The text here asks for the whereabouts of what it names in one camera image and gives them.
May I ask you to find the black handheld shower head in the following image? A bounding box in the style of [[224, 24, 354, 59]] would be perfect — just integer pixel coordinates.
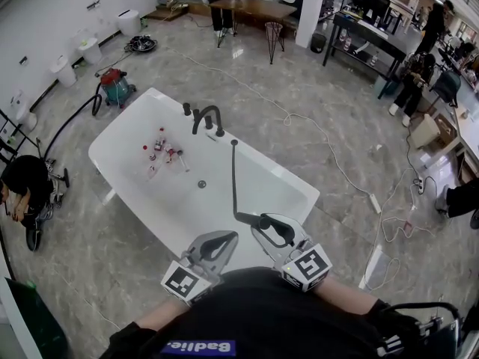
[[235, 211, 271, 227]]

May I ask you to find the black trash can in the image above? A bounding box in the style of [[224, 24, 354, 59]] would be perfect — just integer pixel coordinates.
[[310, 31, 328, 55]]

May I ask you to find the person's left forearm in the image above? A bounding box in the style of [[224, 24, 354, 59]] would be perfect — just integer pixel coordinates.
[[136, 298, 194, 334]]

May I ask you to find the person's black shirt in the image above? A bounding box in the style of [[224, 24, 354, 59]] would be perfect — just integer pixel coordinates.
[[107, 266, 426, 359]]

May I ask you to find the person's right forearm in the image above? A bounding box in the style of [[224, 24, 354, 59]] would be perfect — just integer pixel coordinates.
[[313, 277, 379, 308]]

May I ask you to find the white round bin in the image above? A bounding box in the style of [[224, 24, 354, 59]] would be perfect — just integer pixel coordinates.
[[51, 55, 78, 88], [77, 37, 103, 65]]

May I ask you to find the black cable tangle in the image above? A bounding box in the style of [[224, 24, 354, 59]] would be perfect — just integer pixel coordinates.
[[124, 33, 159, 55]]

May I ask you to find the black workbench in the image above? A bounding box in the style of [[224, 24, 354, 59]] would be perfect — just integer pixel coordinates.
[[322, 12, 409, 100]]

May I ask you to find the wooden table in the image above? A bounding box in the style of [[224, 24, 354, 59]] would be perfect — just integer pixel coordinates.
[[207, 0, 299, 25]]

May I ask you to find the white desk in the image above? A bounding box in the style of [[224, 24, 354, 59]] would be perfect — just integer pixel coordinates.
[[448, 79, 479, 172]]

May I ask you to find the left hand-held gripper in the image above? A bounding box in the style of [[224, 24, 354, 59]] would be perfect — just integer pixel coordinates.
[[160, 230, 240, 308]]

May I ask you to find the black cable on backpack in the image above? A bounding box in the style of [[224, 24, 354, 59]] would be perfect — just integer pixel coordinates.
[[388, 301, 463, 331]]

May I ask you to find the pink cable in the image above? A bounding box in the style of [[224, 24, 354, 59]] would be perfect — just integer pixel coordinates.
[[380, 214, 437, 243]]

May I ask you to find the black curved faucet spout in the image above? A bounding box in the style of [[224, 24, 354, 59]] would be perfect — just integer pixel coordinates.
[[191, 104, 225, 138]]

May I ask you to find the black metal rack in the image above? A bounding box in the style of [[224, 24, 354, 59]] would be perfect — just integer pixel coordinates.
[[0, 108, 24, 165]]

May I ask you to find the cardboard box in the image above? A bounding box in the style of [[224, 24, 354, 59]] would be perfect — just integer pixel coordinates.
[[410, 112, 443, 150]]

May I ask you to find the red and green vacuum cleaner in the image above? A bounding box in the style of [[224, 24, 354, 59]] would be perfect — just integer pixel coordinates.
[[99, 67, 137, 109]]

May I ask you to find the teal office chair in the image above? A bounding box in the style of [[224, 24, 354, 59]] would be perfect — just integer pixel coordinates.
[[429, 70, 463, 108]]

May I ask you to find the white bathtub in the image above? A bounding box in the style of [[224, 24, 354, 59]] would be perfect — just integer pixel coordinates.
[[88, 86, 321, 258]]

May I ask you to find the white looped cable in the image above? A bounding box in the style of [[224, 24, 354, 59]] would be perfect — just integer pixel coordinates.
[[363, 255, 402, 292]]

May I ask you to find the black wire stool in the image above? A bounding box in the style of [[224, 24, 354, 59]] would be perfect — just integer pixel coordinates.
[[263, 21, 286, 66]]

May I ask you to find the wooden platform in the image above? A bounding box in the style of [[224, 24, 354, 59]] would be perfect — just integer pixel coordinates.
[[143, 1, 190, 22]]

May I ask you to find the black shower hose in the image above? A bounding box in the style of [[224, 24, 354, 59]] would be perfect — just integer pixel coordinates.
[[230, 144, 244, 220]]

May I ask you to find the black vacuum hose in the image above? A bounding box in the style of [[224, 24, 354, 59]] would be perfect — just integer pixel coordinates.
[[43, 93, 103, 161]]

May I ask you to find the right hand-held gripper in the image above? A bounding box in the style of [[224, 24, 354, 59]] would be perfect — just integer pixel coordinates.
[[249, 212, 334, 293]]

